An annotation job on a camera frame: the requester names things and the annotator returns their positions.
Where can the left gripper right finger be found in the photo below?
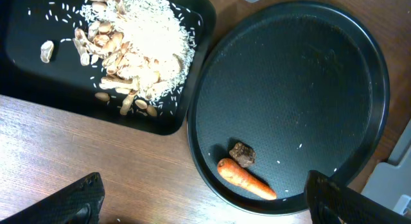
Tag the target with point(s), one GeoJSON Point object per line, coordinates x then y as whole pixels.
{"type": "Point", "coordinates": [330, 202]}

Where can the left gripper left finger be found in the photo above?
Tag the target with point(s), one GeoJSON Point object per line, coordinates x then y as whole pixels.
{"type": "Point", "coordinates": [78, 203]}

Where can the brown food lump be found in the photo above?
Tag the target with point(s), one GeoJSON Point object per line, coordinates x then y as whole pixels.
{"type": "Point", "coordinates": [245, 156]}

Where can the orange carrot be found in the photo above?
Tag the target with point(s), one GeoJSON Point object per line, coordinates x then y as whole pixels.
{"type": "Point", "coordinates": [234, 174]}

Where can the grey dishwasher rack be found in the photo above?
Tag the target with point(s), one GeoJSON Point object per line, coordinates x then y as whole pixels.
{"type": "Point", "coordinates": [389, 183]}

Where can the round black tray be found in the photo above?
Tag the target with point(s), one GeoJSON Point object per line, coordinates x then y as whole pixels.
{"type": "Point", "coordinates": [303, 84]}

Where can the black rectangular tray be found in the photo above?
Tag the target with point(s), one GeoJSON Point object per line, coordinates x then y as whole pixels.
{"type": "Point", "coordinates": [64, 83]}

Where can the single peanut shell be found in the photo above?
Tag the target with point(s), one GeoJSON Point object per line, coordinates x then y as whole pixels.
{"type": "Point", "coordinates": [46, 51]}

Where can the rice and peanut shell pile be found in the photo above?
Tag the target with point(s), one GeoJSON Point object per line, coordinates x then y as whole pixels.
{"type": "Point", "coordinates": [144, 46]}

